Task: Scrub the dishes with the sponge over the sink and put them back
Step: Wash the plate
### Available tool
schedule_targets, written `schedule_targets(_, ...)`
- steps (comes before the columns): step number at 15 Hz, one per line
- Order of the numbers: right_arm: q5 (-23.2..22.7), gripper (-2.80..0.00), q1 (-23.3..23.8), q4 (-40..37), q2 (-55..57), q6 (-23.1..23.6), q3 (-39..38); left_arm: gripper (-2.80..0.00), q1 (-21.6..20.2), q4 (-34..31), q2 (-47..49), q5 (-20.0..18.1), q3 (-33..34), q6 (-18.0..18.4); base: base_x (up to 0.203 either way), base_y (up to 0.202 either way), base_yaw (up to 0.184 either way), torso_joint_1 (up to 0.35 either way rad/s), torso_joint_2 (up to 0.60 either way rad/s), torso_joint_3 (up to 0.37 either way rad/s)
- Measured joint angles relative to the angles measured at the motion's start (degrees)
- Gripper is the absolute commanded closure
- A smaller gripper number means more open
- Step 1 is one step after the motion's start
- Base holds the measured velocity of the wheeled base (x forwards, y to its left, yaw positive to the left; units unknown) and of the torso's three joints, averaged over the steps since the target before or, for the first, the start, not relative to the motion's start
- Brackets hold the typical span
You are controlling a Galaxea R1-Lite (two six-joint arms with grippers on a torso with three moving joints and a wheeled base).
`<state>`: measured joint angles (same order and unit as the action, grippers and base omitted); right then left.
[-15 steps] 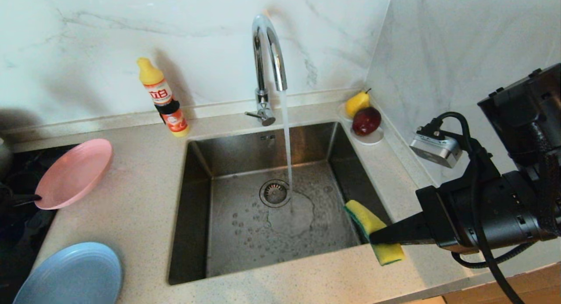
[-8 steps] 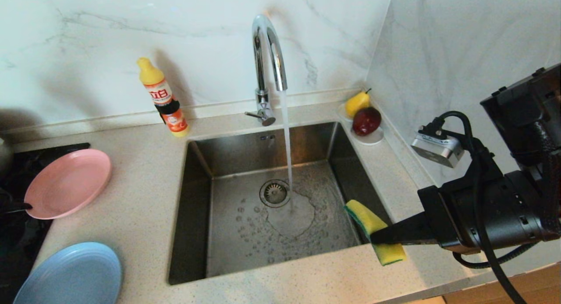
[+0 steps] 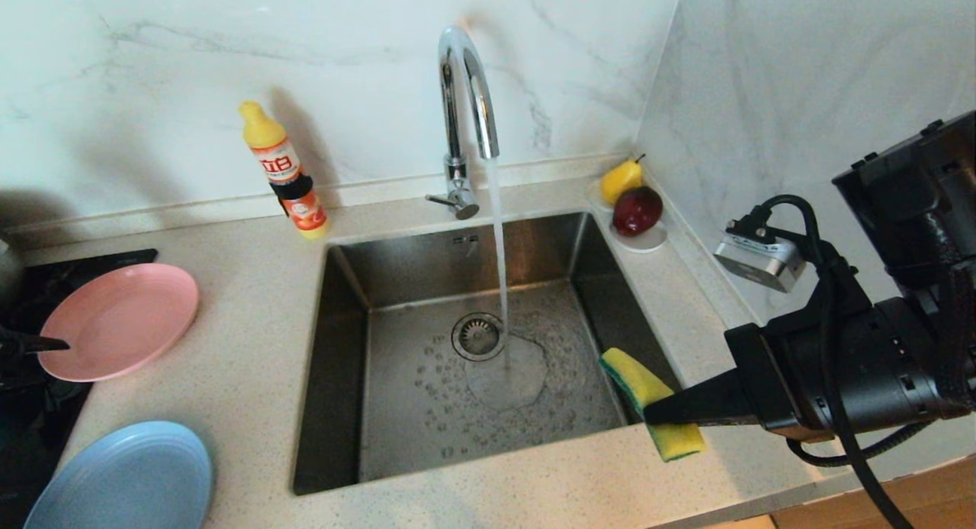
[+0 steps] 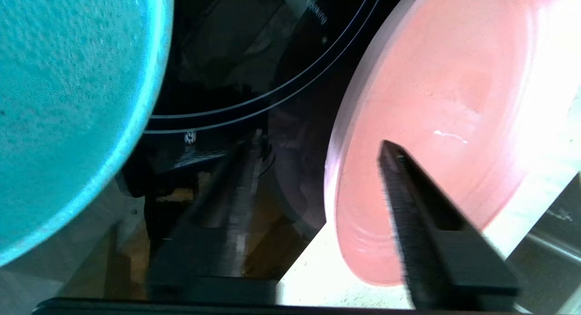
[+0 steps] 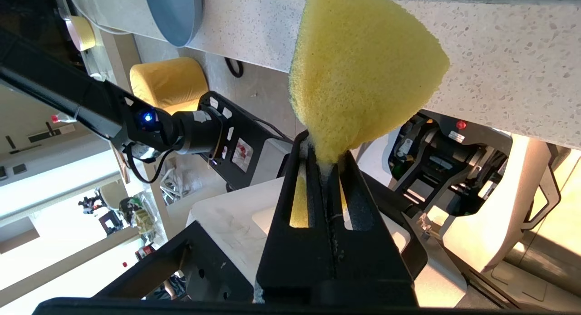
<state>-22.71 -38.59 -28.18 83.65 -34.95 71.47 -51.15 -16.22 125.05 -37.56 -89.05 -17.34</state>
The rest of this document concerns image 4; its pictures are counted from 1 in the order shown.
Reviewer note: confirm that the teal bowl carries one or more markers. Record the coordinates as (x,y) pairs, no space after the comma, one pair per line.
(68,101)

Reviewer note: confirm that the black glass cooktop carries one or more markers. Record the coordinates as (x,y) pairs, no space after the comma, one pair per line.
(254,56)

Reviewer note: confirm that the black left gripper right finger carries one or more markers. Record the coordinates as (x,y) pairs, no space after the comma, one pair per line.
(445,251)

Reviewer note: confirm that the pink plate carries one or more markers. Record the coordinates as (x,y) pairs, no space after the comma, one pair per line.
(454,101)

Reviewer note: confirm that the stainless steel sink basin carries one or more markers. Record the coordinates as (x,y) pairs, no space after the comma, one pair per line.
(553,260)

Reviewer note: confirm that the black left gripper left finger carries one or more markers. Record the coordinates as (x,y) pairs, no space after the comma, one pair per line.
(213,256)

